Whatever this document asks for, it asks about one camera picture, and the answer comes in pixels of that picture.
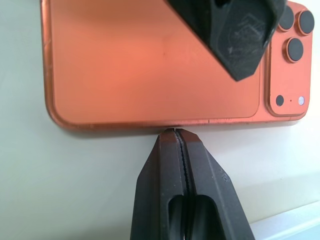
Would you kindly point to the orange smartphone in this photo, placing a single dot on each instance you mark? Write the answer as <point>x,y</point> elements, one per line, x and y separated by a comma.
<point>125,75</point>

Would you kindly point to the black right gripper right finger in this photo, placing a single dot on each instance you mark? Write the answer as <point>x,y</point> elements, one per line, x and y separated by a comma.
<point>210,190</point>

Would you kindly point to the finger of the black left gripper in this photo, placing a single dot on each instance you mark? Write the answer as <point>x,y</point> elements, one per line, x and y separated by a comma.
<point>237,45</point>

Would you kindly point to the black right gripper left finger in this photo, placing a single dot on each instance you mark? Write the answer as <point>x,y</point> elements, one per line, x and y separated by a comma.
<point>155,180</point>

